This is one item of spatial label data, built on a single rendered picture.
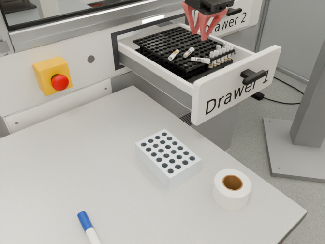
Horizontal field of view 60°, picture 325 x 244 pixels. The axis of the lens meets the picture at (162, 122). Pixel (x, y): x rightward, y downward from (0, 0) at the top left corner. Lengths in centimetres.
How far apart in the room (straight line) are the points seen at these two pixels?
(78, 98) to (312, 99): 125
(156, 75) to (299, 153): 129
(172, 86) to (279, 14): 207
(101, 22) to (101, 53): 8
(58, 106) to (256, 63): 52
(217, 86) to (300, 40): 200
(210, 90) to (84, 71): 37
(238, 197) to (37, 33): 55
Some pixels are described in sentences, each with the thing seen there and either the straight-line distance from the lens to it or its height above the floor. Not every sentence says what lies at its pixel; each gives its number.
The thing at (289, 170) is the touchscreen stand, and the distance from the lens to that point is 174.
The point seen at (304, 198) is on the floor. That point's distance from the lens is 168.
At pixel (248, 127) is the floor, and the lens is 199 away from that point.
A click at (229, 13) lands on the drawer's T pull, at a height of 91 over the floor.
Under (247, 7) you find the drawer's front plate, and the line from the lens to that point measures 119.
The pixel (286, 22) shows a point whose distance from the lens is 264.
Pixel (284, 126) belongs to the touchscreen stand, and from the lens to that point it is 201.
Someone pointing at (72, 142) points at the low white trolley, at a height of 76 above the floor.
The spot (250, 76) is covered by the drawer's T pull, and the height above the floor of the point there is 91.
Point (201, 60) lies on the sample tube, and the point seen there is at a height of 91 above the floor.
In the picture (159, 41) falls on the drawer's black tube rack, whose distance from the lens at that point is 82.
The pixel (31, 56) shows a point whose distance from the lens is 74.
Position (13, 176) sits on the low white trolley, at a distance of 68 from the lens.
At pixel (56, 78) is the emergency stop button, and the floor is 89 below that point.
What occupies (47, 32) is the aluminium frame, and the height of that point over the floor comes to 97.
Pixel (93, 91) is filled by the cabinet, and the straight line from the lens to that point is 85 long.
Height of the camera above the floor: 122
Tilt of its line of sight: 39 degrees down
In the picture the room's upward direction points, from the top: straight up
